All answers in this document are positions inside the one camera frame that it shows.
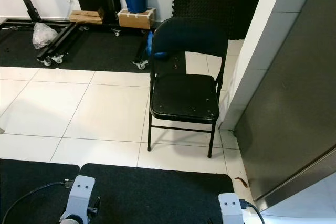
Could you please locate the taped brown cardboard box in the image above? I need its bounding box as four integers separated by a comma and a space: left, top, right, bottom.
118, 8, 156, 29

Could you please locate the large black floor mat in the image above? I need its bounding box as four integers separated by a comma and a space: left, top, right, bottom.
0, 19, 187, 75

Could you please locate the blue plastic bag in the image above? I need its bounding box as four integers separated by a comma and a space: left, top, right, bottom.
146, 31, 170, 60

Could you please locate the flat brown cardboard stack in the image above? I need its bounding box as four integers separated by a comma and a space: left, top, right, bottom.
70, 9, 105, 24

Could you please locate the black folding chair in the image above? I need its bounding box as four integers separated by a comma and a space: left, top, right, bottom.
147, 17, 229, 158

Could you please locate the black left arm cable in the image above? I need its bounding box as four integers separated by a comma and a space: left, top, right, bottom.
3, 180, 72, 224

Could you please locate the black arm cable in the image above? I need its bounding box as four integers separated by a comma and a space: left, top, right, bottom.
3, 180, 72, 224
240, 199, 267, 224

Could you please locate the black foam puzzle mat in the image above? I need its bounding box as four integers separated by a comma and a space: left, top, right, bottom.
172, 0, 266, 40

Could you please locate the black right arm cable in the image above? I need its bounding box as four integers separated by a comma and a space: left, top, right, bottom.
240, 199, 267, 224

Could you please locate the grey steel fridge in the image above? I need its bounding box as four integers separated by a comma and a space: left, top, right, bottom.
234, 0, 336, 212

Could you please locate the red-brown floor scrap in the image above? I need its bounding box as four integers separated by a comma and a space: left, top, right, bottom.
235, 177, 250, 188

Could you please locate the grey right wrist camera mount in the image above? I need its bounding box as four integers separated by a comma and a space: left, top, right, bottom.
219, 193, 245, 224

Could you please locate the crumpled clear plastic bag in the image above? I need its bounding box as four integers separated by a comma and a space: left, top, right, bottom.
33, 23, 58, 49

